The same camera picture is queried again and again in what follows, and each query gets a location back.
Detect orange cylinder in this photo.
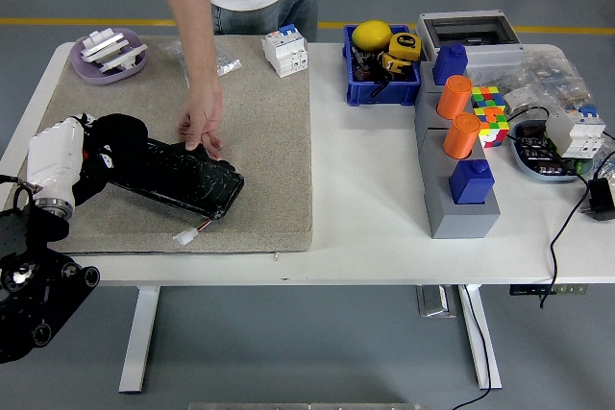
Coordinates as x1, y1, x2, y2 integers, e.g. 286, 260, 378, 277
435, 75, 475, 121
442, 111, 481, 160

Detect purple tray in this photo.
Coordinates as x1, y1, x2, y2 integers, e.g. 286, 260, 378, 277
69, 27, 149, 85

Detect clear bag of screws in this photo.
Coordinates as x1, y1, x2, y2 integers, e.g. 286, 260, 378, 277
161, 37, 242, 89

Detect dark metal tool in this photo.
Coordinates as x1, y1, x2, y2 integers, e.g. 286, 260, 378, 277
352, 44, 385, 84

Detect black adapter cable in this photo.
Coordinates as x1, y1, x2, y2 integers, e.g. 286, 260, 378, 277
506, 105, 615, 309

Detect blue plastic bin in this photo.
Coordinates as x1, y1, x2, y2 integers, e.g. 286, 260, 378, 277
342, 23, 423, 107

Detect colourful puzzle cube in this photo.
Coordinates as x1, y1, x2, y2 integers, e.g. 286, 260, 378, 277
469, 85, 507, 111
473, 106, 511, 149

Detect yellow lemon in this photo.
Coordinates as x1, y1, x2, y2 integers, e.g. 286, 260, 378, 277
351, 19, 394, 52

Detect person's right hand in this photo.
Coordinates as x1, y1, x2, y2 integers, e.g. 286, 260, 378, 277
177, 78, 226, 162

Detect black power adapter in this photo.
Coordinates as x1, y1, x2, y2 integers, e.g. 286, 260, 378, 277
580, 178, 615, 223

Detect grey electrical enclosure box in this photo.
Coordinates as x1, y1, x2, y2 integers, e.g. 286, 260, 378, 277
415, 10, 525, 89

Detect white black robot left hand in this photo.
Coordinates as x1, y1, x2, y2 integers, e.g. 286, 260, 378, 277
26, 113, 117, 205

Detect blue-grey tray with black parts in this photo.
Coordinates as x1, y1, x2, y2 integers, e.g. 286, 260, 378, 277
508, 119, 597, 184

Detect yellow black tape measure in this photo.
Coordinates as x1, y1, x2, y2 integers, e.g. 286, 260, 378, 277
379, 52, 414, 78

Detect grey block holder base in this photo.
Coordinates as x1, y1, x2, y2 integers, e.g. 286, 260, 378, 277
413, 61, 502, 240

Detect white plug with orange wires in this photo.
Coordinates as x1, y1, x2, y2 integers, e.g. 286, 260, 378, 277
172, 219, 212, 245

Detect grey-brown mat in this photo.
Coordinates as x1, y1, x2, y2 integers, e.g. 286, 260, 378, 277
4, 34, 316, 255

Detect white circuit breaker blue switch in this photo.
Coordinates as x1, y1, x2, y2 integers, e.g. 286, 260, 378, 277
545, 103, 607, 159
260, 23, 309, 79

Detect clear bags of parts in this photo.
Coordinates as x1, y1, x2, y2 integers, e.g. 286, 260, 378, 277
499, 47, 592, 114

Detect blue square block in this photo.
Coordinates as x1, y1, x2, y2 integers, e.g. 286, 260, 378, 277
431, 42, 469, 86
449, 158, 496, 205

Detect black table control panel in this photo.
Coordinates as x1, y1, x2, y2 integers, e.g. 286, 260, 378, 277
508, 283, 588, 297

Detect black floor cable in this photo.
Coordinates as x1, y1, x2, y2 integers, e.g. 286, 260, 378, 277
451, 283, 492, 410

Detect white switch part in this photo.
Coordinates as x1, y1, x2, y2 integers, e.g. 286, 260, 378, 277
98, 42, 149, 76
80, 28, 129, 63

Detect white table leg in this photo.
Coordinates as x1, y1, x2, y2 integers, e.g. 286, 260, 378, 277
457, 283, 504, 391
118, 284, 161, 395

